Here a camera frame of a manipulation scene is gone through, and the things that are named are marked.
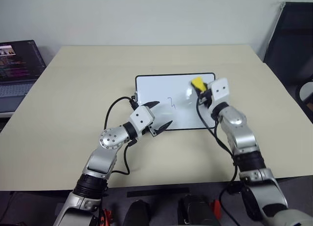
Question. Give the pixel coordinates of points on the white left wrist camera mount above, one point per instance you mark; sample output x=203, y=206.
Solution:
x=141, y=116

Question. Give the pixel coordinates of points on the black tape strip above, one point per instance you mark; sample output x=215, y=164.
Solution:
x=157, y=192

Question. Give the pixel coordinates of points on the large dark rounded shape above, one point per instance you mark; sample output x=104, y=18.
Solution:
x=195, y=211

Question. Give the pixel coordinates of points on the black-framed white whiteboard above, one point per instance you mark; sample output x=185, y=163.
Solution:
x=159, y=94

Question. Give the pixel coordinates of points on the black office chair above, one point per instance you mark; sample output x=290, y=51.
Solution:
x=291, y=45

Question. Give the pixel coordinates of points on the red plastic part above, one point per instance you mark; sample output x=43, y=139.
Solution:
x=216, y=207

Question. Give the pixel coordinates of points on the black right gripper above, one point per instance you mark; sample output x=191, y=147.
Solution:
x=206, y=97

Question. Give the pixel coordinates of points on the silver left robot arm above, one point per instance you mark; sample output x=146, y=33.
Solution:
x=111, y=138

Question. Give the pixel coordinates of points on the open grey laptop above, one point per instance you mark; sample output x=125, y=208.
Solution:
x=17, y=64

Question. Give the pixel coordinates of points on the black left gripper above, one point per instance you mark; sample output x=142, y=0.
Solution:
x=151, y=129

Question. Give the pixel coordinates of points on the grey round stool seat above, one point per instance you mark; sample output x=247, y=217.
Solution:
x=306, y=91

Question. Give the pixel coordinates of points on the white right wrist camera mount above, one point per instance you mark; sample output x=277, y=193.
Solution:
x=220, y=89

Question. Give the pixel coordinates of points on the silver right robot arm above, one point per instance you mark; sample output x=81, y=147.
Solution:
x=240, y=135

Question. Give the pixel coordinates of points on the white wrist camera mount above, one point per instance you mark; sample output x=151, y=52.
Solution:
x=141, y=116
x=220, y=89

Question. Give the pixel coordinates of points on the yellow whiteboard eraser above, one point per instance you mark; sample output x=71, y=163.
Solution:
x=197, y=82

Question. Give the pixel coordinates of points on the orange-red plastic part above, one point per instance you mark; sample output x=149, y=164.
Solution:
x=106, y=215

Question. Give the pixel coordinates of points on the small dark rounded shape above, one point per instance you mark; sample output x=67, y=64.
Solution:
x=139, y=213

